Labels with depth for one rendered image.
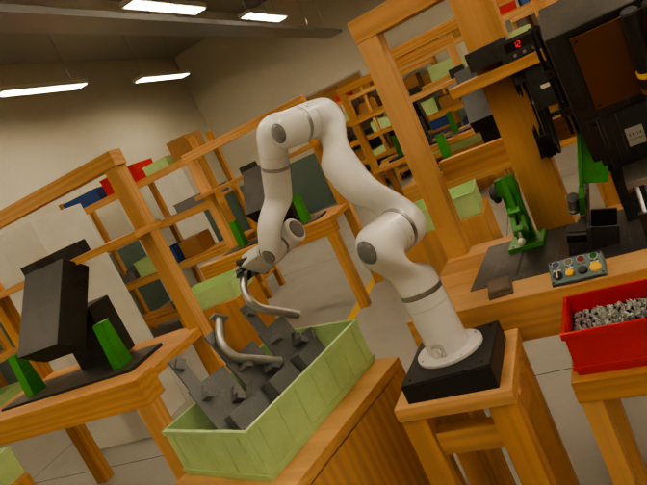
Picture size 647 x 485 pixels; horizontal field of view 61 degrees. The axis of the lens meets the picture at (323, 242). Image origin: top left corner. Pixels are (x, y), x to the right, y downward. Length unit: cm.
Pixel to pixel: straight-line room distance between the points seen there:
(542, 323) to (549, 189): 66
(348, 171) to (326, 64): 1105
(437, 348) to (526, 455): 34
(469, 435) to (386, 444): 40
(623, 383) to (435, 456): 51
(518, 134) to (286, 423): 135
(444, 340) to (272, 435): 55
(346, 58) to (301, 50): 101
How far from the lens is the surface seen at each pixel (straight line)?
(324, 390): 182
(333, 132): 154
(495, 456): 218
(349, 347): 193
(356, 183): 147
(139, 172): 751
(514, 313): 182
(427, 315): 151
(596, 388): 152
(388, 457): 191
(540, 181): 229
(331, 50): 1246
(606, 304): 166
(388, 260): 141
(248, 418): 185
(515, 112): 224
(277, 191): 171
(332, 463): 171
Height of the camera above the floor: 160
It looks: 10 degrees down
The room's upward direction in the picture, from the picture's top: 25 degrees counter-clockwise
